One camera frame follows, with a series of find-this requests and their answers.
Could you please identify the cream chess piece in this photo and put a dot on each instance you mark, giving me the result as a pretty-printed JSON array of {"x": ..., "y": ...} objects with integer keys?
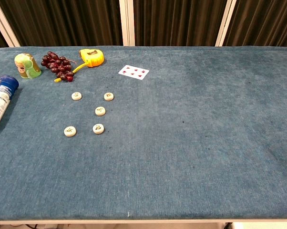
[
  {"x": 100, "y": 111},
  {"x": 76, "y": 96},
  {"x": 69, "y": 131},
  {"x": 98, "y": 128},
  {"x": 108, "y": 96}
]

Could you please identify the red diamonds playing card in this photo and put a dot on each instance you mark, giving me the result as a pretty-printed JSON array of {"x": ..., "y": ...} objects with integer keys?
[{"x": 134, "y": 72}]

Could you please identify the blue table cloth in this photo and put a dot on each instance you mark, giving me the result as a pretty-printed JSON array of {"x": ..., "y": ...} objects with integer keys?
[{"x": 181, "y": 143}]

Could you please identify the yellow tape measure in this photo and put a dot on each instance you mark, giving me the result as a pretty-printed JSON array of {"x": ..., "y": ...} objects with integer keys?
[{"x": 92, "y": 58}]

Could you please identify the dark red grape bunch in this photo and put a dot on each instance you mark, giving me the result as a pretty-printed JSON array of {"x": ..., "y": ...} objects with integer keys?
[{"x": 56, "y": 63}]

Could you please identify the green nesting doll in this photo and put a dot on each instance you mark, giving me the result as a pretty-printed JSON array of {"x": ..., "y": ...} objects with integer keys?
[{"x": 26, "y": 66}]

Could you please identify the white bottle with blue cap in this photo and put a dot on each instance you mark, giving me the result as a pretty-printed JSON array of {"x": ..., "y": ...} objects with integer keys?
[{"x": 0, "y": 100}]

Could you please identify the white frame post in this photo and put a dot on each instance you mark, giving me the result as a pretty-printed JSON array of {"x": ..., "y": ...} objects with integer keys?
[
  {"x": 126, "y": 23},
  {"x": 225, "y": 23},
  {"x": 5, "y": 26}
]

